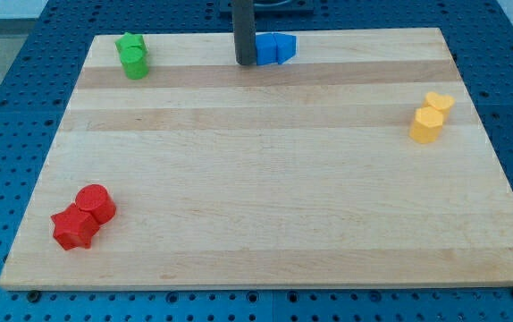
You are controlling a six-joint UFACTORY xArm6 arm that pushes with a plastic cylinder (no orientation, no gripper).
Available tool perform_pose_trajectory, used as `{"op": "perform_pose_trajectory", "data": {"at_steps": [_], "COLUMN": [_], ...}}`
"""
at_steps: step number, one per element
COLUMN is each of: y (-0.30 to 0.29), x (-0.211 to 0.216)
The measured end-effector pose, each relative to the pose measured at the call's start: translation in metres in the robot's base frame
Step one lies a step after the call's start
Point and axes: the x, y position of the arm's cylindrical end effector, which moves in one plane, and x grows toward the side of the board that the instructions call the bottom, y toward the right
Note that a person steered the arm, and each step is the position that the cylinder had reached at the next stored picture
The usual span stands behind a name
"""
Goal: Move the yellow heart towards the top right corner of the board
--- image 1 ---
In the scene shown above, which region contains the wooden board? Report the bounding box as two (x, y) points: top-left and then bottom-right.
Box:
(0, 28), (513, 291)

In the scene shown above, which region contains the yellow heart block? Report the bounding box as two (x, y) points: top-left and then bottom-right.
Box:
(422, 91), (455, 120)

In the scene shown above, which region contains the blue triangular block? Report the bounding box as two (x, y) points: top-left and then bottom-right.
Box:
(273, 33), (297, 64)

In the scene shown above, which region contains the blue cube block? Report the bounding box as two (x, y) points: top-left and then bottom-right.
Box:
(256, 33), (277, 65)

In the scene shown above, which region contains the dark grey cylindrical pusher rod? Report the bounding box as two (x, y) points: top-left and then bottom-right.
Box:
(231, 0), (257, 65)

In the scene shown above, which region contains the green cylinder block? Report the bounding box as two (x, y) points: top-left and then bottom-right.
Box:
(120, 47), (148, 80)

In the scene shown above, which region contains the red cylinder block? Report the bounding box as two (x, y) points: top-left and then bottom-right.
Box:
(75, 184), (116, 225)

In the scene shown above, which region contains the yellow hexagon block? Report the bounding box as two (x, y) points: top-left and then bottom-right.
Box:
(409, 106), (444, 144)

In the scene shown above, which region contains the green star block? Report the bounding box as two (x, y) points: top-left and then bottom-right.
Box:
(114, 32), (147, 54)

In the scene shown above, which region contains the red star block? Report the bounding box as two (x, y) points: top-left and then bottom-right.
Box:
(50, 204), (100, 250)

